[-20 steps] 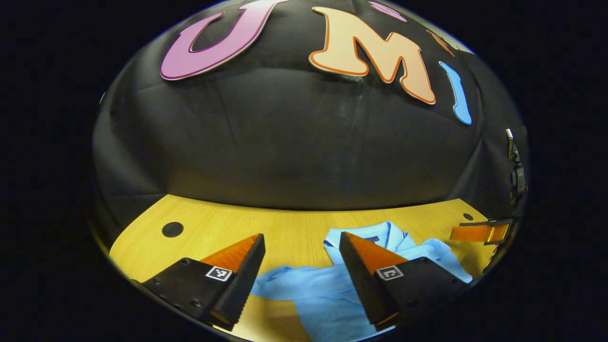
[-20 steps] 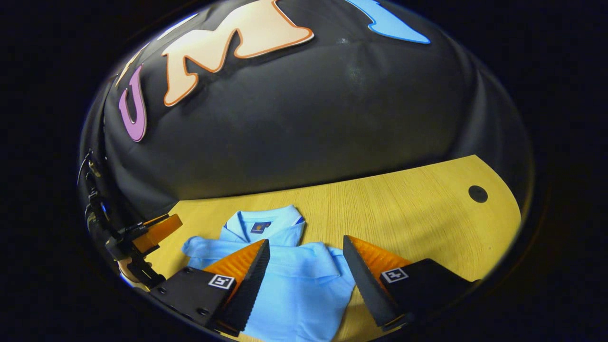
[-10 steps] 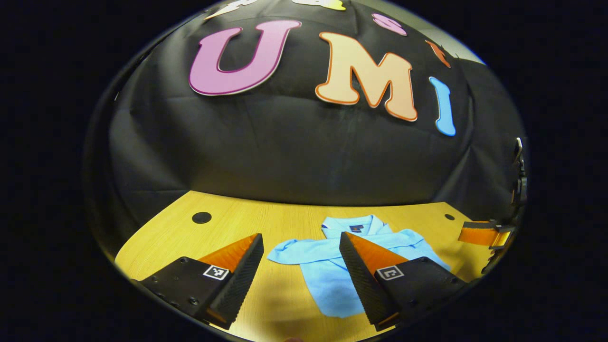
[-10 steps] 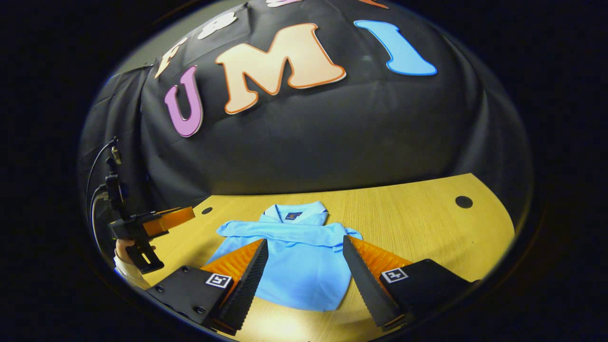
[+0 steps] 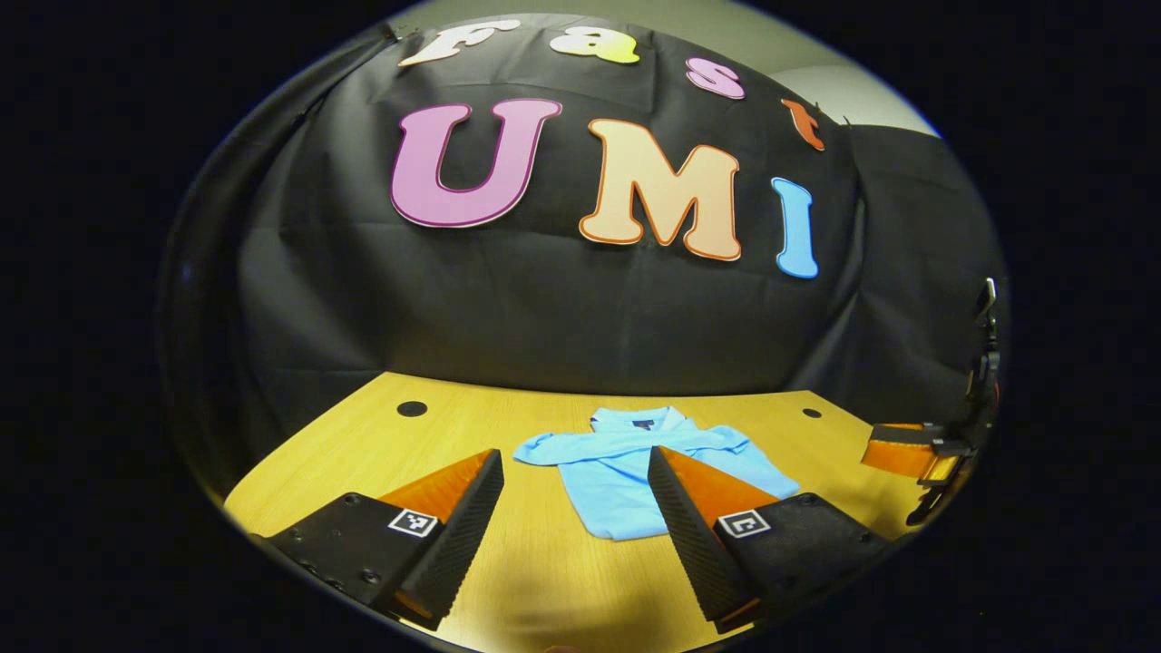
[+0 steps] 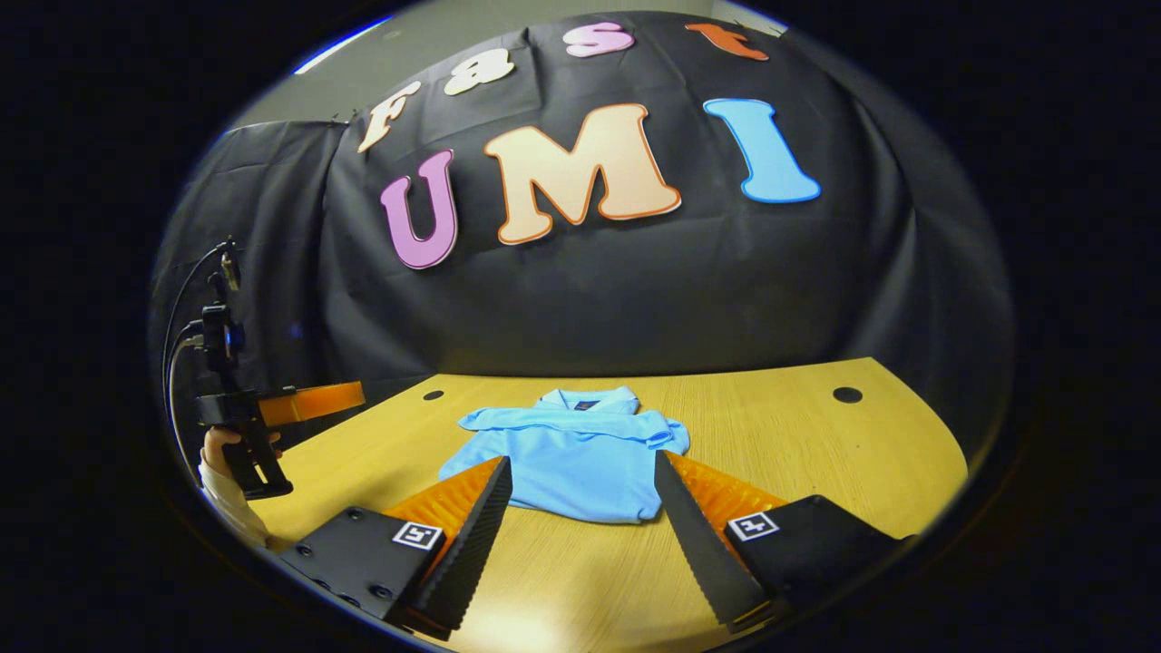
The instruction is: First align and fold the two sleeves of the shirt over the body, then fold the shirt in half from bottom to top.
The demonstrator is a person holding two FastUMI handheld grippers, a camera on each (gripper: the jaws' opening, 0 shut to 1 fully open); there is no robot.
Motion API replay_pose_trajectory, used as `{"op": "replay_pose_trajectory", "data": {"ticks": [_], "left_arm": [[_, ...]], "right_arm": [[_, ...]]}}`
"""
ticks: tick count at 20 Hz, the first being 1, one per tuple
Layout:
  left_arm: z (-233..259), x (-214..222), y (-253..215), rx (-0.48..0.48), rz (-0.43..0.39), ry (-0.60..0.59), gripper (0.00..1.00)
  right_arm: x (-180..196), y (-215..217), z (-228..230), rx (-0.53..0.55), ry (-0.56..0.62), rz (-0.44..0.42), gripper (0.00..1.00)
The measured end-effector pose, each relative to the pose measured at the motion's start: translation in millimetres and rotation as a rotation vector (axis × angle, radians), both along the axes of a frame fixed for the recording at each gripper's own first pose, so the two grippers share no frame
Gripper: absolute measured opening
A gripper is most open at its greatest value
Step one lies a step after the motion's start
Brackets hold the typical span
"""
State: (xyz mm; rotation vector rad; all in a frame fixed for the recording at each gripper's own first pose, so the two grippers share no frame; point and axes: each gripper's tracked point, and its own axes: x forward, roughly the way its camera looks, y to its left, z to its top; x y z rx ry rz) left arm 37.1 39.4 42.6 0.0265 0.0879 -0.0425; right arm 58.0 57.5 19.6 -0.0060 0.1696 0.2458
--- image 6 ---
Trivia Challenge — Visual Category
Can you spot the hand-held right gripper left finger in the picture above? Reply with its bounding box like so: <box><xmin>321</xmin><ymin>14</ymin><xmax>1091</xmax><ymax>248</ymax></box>
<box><xmin>277</xmin><ymin>455</ymin><xmax>513</xmax><ymax>643</ymax></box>

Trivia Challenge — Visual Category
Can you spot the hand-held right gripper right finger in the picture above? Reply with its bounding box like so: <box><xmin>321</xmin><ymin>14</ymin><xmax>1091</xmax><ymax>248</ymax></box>
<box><xmin>653</xmin><ymin>449</ymin><xmax>917</xmax><ymax>636</ymax></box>

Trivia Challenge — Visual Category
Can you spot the light blue T-shirt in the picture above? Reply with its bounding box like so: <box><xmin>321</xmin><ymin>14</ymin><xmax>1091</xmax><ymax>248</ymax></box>
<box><xmin>438</xmin><ymin>385</ymin><xmax>692</xmax><ymax>525</ymax></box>

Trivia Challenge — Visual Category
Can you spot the black backdrop cloth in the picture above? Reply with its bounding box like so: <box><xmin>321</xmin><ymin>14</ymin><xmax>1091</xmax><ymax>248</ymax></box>
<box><xmin>150</xmin><ymin>11</ymin><xmax>1015</xmax><ymax>454</ymax></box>

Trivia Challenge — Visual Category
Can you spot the black cable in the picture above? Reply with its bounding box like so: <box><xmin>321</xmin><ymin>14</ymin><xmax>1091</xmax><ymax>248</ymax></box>
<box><xmin>161</xmin><ymin>240</ymin><xmax>235</xmax><ymax>391</ymax></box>
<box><xmin>167</xmin><ymin>336</ymin><xmax>205</xmax><ymax>482</ymax></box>

